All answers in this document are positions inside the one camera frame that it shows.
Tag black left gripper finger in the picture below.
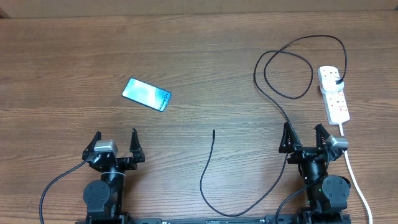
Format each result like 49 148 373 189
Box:
83 131 101 153
129 128 143 156

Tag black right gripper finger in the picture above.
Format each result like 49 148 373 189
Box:
315 124 330 148
279 122 301 152

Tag smartphone with light blue screen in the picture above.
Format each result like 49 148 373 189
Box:
122 78 172 112

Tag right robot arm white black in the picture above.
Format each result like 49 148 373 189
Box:
274 122 351 223

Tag white USB charger plug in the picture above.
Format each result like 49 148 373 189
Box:
320 75 345 94

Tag white power strip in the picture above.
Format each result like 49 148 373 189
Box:
317 66 350 125

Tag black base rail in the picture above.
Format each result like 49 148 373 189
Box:
75 214 352 224

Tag white power strip cord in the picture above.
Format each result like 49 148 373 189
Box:
338 123 374 224

